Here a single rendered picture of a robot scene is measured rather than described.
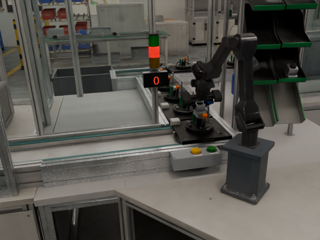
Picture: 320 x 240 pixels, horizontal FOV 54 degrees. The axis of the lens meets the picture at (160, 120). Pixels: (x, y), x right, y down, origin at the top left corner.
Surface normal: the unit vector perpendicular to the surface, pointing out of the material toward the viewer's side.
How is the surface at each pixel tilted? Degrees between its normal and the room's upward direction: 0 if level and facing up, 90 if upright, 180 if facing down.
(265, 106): 45
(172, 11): 90
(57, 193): 0
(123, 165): 90
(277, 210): 0
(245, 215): 0
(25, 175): 90
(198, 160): 90
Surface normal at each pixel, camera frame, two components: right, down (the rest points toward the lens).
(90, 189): -0.03, -0.93
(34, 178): 0.19, 0.36
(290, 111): 0.00, -0.39
